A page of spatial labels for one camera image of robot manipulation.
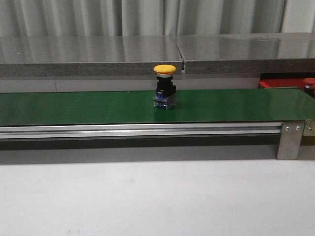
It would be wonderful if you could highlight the red mushroom push button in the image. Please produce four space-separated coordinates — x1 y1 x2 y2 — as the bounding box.
303 78 315 96

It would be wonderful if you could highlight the green conveyor belt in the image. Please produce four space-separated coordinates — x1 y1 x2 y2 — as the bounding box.
0 88 315 126

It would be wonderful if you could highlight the left grey stone slab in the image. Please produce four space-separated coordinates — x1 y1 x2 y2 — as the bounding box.
0 36 183 77

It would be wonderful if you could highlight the grey stone slab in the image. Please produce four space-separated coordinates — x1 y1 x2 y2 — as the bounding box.
176 33 315 74
0 36 183 77

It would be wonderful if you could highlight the right grey stone slab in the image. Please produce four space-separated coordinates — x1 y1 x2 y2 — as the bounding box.
176 33 315 74

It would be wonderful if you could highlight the red plastic tray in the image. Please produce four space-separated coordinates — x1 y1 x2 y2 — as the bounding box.
259 72 315 91

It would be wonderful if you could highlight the grey pleated curtain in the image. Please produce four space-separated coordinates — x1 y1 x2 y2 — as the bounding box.
0 0 315 37

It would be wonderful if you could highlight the aluminium conveyor side rail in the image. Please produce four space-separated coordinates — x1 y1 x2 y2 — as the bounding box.
0 122 282 140

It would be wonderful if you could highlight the steel conveyor support bracket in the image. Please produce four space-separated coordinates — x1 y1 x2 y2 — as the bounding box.
277 122 305 160

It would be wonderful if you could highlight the steel conveyor end bracket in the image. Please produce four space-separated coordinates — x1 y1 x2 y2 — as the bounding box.
303 119 315 137

